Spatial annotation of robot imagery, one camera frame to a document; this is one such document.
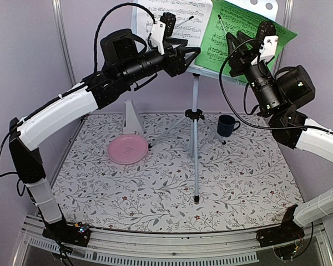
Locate green sheet music page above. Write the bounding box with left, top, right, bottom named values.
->
left=191, top=1, right=297, bottom=79

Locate white sheet music page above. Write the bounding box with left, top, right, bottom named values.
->
left=135, top=0, right=213, bottom=47

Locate light blue music stand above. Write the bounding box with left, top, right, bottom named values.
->
left=130, top=0, right=280, bottom=204

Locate white metronome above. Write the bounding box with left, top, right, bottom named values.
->
left=123, top=99, right=144, bottom=136

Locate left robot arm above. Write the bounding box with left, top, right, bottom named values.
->
left=5, top=29, right=201, bottom=241

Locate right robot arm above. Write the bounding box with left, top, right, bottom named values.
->
left=223, top=30, right=333, bottom=163

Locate dark blue ceramic mug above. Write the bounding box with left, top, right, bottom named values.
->
left=217, top=114, right=240, bottom=137

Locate pink plastic plate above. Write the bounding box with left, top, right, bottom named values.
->
left=107, top=134, right=148, bottom=165

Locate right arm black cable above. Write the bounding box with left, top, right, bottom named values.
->
left=218, top=37, right=333, bottom=139

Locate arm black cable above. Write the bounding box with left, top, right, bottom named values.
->
left=93, top=2, right=156, bottom=75
left=218, top=37, right=333, bottom=139

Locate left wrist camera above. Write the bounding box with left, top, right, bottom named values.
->
left=148, top=12, right=176, bottom=55

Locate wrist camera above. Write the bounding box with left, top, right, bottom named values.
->
left=256, top=21, right=279, bottom=63
left=148, top=12, right=176, bottom=55

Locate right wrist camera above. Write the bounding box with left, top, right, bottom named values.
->
left=256, top=21, right=279, bottom=63

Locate right aluminium frame post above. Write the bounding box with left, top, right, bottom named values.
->
left=271, top=0, right=294, bottom=73

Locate aluminium frame post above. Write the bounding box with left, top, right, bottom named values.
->
left=51, top=0, right=76, bottom=86
left=271, top=0, right=294, bottom=73

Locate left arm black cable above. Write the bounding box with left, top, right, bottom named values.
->
left=93, top=2, right=156, bottom=75

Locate left aluminium frame post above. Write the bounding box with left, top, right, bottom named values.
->
left=51, top=0, right=76, bottom=86

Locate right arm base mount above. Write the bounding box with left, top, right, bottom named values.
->
left=256, top=204, right=305, bottom=247

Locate front aluminium rail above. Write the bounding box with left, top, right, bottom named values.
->
left=14, top=215, right=333, bottom=265

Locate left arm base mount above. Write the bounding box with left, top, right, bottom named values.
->
left=42, top=217, right=91, bottom=247

